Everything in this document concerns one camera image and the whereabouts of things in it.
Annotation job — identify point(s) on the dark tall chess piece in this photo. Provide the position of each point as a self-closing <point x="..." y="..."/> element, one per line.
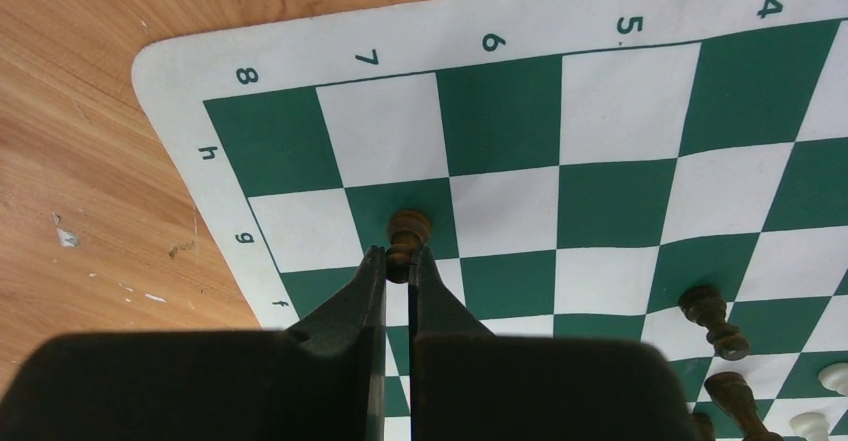
<point x="732" y="394"/>

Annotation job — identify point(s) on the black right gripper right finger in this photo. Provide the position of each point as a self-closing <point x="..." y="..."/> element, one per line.
<point x="470" y="384"/>

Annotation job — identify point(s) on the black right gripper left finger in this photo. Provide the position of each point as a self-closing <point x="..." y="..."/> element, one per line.
<point x="320" y="379"/>

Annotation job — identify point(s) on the dark chess piece center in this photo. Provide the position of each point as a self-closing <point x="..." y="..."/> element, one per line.
<point x="703" y="305"/>

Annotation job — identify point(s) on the white chess piece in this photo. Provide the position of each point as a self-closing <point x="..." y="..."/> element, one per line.
<point x="835" y="378"/>

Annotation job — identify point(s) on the green white chess mat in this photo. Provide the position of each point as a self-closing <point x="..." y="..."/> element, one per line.
<point x="583" y="163"/>

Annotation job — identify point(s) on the dark pawn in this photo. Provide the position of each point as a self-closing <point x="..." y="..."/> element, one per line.
<point x="407" y="230"/>

